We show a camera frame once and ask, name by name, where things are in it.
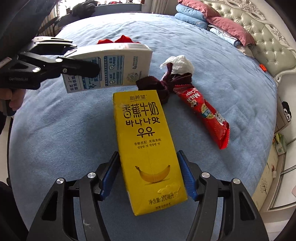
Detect red milk candy wrapper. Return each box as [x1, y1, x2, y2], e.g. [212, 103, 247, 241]
[173, 84, 230, 150]

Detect upper light blue pillow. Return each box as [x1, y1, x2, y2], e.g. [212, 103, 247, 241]
[175, 4, 206, 21]

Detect black white clothes on nightstand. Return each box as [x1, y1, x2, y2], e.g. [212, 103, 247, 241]
[282, 101, 292, 122]

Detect red sock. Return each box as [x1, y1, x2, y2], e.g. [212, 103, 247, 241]
[97, 35, 139, 44]

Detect white blue milk carton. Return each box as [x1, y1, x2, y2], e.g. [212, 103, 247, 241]
[63, 43, 152, 93]

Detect green tufted ornate headboard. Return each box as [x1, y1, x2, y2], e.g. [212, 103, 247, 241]
[203, 1, 295, 83]

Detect left pink pillow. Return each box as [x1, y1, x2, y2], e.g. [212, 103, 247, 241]
[178, 0, 221, 19]

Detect right pink pillow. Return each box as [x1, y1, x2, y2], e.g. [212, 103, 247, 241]
[206, 16, 255, 46]

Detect white tissue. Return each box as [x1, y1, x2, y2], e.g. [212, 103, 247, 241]
[159, 55, 194, 75]

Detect light blue pillow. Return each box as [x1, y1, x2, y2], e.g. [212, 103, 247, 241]
[175, 4, 206, 21]
[175, 13, 208, 29]

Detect small orange object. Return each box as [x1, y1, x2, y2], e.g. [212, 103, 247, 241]
[259, 64, 267, 72]

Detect green white storage box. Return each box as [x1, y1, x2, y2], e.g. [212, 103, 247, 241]
[273, 133, 287, 156]

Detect folded blue patterned blanket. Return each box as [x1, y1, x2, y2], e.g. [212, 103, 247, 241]
[207, 25, 254, 58]

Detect lower light blue pillow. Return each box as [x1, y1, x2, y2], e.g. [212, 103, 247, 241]
[175, 13, 208, 29]

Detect pink pillow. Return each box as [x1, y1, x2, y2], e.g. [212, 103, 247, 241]
[206, 16, 255, 46]
[178, 0, 221, 19]

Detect bedside nightstand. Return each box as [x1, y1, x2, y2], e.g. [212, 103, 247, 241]
[274, 96, 290, 135]

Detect black bag by window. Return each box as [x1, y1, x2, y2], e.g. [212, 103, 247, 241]
[71, 1, 98, 19]

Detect dark maroon sock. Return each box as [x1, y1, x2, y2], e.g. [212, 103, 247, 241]
[135, 63, 192, 104]

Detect white sliding door wardrobe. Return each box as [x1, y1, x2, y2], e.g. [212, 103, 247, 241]
[260, 138, 296, 212]

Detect yellow banana milk carton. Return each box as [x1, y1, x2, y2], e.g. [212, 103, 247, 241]
[113, 90, 187, 216]

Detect beige curtain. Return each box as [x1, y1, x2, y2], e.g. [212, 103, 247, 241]
[151, 0, 169, 14]

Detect cartoon tree play mat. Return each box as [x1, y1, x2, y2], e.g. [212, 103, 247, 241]
[252, 145, 278, 211]

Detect person's left hand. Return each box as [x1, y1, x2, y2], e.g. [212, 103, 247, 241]
[0, 88, 26, 111]

